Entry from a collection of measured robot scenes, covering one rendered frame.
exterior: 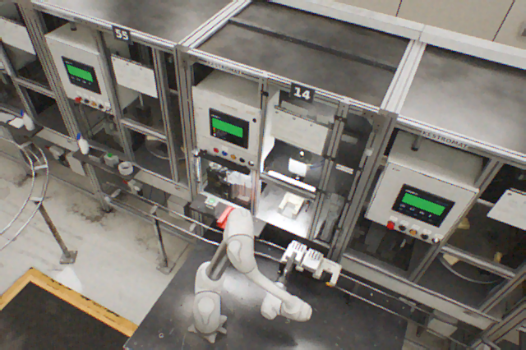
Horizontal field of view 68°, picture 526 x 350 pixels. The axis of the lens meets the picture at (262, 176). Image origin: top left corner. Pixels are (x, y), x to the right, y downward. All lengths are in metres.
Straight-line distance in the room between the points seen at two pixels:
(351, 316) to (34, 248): 2.77
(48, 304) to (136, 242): 0.83
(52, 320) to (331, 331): 2.15
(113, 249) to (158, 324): 1.33
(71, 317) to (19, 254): 0.84
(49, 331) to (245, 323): 1.62
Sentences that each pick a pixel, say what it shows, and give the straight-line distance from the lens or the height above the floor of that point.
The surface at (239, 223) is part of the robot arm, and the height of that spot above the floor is 1.49.
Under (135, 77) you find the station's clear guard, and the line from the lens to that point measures 2.53.
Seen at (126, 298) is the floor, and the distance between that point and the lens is 3.53.
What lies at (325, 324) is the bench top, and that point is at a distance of 2.66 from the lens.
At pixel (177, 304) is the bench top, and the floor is 0.68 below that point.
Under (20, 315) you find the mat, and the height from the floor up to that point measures 0.01.
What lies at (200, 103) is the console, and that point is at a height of 1.74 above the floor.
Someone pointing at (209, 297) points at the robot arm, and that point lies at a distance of 2.38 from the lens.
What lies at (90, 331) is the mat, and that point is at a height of 0.01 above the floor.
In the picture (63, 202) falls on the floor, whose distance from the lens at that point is 4.29.
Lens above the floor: 3.09
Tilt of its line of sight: 47 degrees down
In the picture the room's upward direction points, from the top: 5 degrees clockwise
